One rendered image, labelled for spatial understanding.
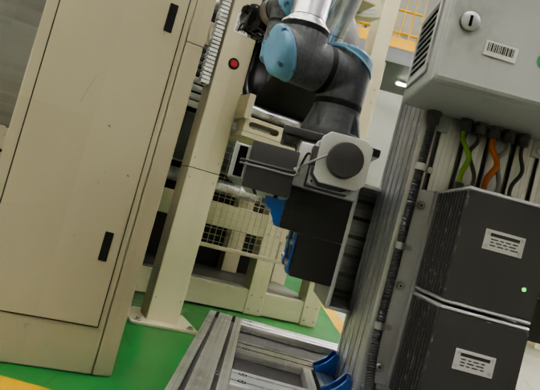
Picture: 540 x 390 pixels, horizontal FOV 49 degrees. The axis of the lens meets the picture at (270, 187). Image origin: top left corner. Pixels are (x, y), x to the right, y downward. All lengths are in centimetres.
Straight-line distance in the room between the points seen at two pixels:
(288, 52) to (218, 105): 106
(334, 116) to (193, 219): 109
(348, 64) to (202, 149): 105
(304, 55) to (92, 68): 54
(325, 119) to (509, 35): 56
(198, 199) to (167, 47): 88
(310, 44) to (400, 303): 61
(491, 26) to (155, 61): 92
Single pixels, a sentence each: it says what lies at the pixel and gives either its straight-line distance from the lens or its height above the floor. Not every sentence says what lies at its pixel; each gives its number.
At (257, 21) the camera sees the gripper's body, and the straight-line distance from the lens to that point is 168.
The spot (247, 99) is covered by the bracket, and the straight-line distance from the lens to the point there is 228.
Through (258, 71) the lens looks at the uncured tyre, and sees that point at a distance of 281.
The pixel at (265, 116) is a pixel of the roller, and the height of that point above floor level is 89.
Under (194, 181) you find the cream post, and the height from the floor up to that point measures 57.
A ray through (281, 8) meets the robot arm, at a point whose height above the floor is 102.
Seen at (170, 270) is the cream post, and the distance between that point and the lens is 234.
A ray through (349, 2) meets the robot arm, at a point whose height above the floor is 108.
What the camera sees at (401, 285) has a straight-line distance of 106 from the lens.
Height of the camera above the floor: 51
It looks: 3 degrees up
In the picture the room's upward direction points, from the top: 15 degrees clockwise
